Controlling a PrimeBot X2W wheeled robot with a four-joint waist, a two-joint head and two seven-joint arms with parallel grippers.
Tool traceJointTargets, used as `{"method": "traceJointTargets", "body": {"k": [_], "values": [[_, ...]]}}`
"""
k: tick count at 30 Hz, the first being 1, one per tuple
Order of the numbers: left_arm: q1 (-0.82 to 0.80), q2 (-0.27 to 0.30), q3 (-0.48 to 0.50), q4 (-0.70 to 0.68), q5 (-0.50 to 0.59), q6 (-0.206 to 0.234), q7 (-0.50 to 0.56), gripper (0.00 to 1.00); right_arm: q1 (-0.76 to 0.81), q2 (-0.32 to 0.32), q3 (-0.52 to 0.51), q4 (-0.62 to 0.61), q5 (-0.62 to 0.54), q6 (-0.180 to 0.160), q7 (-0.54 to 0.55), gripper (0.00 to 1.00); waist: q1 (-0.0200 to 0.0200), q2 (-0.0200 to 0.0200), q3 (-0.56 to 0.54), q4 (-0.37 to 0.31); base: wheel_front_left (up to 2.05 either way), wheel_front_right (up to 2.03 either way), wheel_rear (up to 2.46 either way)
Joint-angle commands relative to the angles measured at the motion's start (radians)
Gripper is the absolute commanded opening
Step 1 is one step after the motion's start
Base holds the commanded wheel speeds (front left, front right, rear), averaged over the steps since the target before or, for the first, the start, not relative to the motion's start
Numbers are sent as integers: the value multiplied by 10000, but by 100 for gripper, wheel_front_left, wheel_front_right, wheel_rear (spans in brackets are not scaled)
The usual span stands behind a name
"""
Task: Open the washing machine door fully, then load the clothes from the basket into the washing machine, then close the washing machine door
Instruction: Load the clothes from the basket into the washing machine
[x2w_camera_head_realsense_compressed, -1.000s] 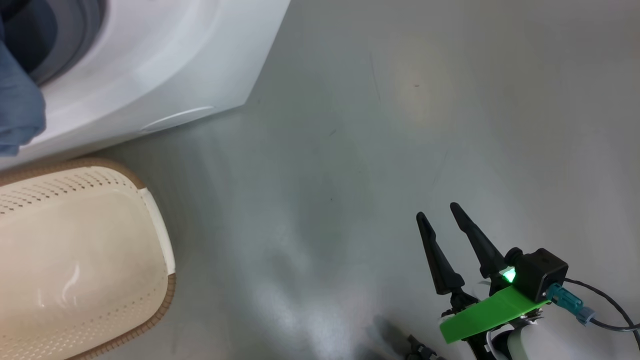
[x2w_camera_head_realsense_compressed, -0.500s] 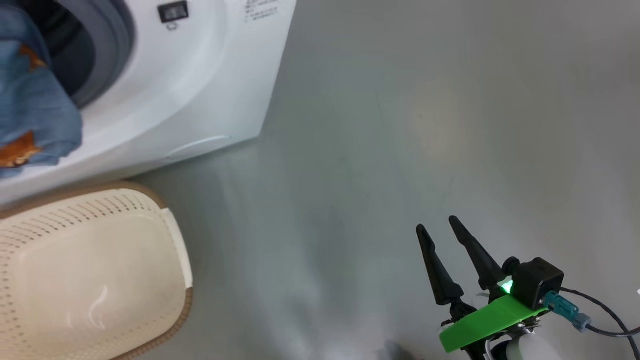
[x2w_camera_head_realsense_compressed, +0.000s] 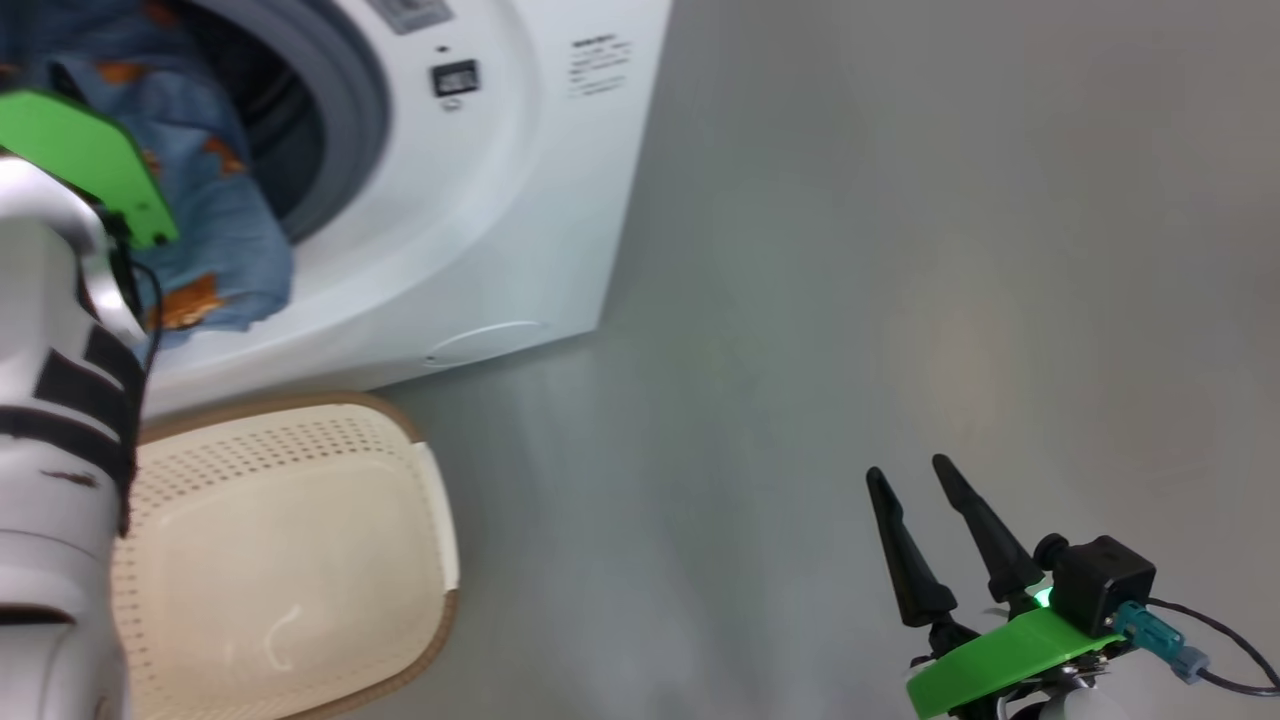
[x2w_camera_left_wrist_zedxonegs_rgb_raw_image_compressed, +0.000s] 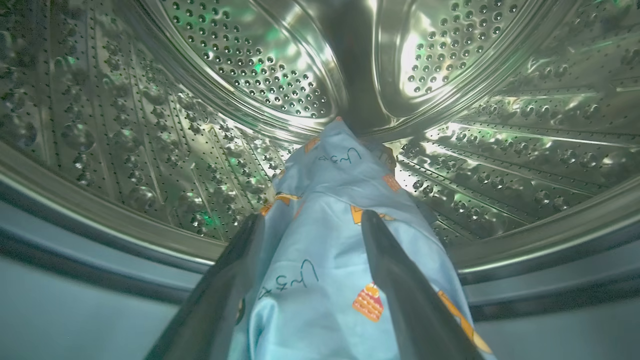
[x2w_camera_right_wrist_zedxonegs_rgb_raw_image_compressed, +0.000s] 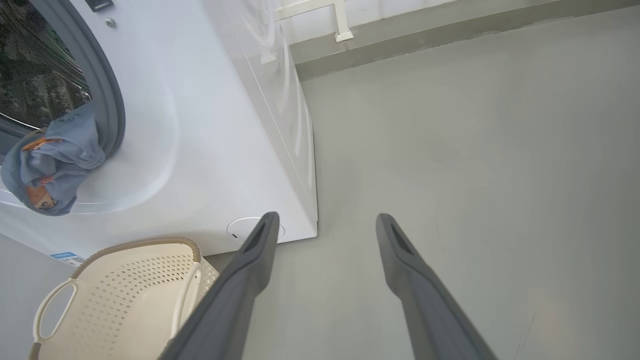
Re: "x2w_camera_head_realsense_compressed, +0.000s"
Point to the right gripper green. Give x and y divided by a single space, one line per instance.
1000 660

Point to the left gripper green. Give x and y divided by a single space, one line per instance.
80 150

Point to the blue cartoon print garment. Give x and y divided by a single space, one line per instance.
220 210

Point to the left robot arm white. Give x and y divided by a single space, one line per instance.
40 350

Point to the black door latch socket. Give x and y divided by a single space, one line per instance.
456 78

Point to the white front-load washing machine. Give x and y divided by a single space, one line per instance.
470 230

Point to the grey warning sticker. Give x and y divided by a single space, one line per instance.
408 14

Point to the cream perforated laundry basket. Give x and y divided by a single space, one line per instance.
280 540

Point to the round white filter cover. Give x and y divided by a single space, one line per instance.
487 342

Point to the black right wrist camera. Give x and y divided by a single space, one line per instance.
1100 585

